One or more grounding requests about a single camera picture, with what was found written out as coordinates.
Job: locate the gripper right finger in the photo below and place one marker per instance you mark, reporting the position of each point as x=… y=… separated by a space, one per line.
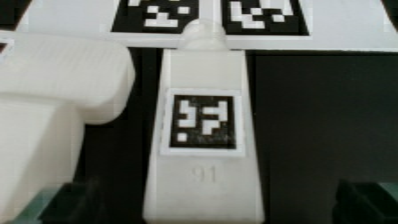
x=366 y=203

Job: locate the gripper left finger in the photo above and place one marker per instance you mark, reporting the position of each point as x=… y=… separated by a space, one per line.
x=64 y=205

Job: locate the white leg block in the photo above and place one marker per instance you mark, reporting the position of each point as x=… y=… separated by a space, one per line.
x=202 y=185

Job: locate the white tag sheet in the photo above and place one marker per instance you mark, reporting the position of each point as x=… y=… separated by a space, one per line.
x=266 y=24

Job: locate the white chair back frame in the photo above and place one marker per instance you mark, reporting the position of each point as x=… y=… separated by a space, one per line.
x=65 y=79

